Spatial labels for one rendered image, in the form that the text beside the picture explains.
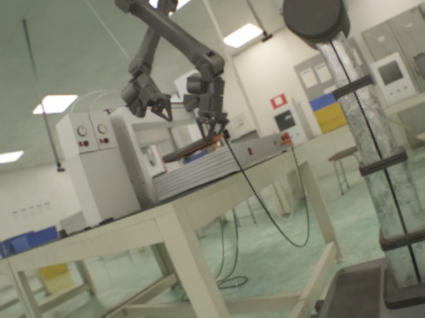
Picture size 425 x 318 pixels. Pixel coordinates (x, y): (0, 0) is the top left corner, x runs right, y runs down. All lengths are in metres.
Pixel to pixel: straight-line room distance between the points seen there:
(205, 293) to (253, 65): 5.32
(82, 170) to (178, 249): 0.62
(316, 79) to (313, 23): 4.69
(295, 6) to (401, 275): 0.75
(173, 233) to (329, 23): 0.64
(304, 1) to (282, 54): 4.90
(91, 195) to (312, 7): 1.01
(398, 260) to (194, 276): 0.53
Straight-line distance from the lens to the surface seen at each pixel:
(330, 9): 0.79
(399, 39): 4.99
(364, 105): 0.80
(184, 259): 0.79
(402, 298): 0.89
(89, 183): 1.26
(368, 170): 0.80
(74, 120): 1.32
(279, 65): 5.69
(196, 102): 1.01
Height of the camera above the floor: 0.76
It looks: 5 degrees up
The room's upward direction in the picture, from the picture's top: 22 degrees counter-clockwise
